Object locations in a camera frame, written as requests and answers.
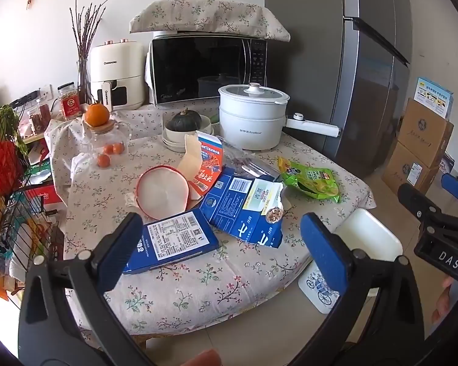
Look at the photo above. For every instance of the large orange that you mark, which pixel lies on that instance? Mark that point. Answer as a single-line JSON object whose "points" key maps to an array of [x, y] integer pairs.
{"points": [[97, 114]]}

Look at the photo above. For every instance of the dried twigs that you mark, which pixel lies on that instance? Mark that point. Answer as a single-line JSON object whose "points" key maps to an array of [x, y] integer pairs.
{"points": [[84, 38]]}

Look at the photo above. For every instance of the person's right hand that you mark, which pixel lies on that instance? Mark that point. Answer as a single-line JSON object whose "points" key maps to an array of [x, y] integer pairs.
{"points": [[446, 301]]}

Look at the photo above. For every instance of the floral cover cloth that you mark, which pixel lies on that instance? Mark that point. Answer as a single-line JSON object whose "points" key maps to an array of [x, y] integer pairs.
{"points": [[206, 15]]}

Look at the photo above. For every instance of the person's left hand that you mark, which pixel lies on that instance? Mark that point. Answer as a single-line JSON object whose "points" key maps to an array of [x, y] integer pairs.
{"points": [[202, 359]]}

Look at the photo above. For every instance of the green plant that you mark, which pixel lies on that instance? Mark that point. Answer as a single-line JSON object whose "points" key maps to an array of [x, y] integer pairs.
{"points": [[7, 120]]}

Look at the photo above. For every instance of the dark green squash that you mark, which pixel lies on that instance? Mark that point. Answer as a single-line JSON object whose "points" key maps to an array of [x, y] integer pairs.
{"points": [[183, 122]]}

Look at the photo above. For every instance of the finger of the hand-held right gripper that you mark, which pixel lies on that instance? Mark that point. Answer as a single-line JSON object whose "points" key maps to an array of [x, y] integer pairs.
{"points": [[420, 202], [456, 188]]}

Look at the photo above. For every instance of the white plastic stool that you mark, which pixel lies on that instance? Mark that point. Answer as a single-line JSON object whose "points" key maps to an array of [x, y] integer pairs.
{"points": [[366, 236]]}

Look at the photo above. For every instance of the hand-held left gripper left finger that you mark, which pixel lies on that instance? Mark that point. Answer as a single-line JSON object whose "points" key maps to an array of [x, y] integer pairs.
{"points": [[118, 251]]}

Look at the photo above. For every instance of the glass jar with red label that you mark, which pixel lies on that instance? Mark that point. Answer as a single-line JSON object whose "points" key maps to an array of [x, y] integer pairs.
{"points": [[70, 105]]}

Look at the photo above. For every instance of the floral tablecloth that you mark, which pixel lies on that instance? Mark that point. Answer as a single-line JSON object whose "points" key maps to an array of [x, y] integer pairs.
{"points": [[198, 289]]}

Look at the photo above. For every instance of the green snack bag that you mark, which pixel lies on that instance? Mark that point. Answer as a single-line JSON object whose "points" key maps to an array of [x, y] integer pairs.
{"points": [[313, 183]]}

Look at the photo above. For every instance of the green fruit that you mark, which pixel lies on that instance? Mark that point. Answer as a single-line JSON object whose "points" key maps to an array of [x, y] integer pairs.
{"points": [[214, 118]]}

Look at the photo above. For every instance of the glass vase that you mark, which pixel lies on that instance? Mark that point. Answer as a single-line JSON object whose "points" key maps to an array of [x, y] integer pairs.
{"points": [[84, 84]]}

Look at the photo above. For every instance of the round white red-rimmed container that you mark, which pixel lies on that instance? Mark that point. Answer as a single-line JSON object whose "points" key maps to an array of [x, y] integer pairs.
{"points": [[162, 192]]}

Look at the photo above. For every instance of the black microwave oven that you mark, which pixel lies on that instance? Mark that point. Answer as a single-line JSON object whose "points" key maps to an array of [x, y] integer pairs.
{"points": [[198, 68]]}

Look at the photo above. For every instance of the red carton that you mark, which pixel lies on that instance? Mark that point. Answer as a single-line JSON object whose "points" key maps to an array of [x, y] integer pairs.
{"points": [[45, 198]]}

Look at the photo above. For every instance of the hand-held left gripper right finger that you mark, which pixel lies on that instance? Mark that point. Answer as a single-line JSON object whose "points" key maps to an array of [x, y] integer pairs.
{"points": [[324, 253]]}

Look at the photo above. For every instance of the small orange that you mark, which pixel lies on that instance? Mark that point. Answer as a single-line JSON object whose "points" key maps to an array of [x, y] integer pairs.
{"points": [[108, 150], [118, 148], [103, 160]]}

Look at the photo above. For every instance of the glass teapot with cork lid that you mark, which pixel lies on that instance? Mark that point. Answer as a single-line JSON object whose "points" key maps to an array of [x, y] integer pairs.
{"points": [[99, 139]]}

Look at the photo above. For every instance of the torn blue carton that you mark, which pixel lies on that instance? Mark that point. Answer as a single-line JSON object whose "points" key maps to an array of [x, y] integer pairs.
{"points": [[236, 213]]}

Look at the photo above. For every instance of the blue and white box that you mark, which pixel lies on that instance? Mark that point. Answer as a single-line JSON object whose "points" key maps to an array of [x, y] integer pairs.
{"points": [[435, 97]]}

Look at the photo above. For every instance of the cream air fryer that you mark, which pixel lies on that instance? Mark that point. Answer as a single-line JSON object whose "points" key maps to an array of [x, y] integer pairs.
{"points": [[114, 64]]}

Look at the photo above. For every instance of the torn orange carton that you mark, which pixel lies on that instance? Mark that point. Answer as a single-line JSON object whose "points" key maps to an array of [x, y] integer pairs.
{"points": [[210, 156]]}

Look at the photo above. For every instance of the clear plastic bottle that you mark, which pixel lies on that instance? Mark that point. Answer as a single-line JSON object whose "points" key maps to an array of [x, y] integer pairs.
{"points": [[248, 164]]}

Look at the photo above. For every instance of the grey refrigerator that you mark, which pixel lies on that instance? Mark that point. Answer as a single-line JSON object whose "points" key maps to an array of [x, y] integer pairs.
{"points": [[328, 64]]}

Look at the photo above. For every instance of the red packets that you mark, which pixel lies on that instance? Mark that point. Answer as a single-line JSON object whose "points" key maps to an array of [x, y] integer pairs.
{"points": [[2, 160]]}

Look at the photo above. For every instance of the cardboard box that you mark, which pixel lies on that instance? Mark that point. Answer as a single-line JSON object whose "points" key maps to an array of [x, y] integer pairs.
{"points": [[423, 133], [404, 171]]}

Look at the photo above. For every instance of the glass jar with red contents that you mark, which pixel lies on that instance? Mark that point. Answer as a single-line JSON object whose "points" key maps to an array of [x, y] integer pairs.
{"points": [[44, 116], [33, 122]]}

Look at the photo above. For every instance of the white electric pot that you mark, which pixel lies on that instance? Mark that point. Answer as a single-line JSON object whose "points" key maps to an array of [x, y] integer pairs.
{"points": [[248, 129]]}

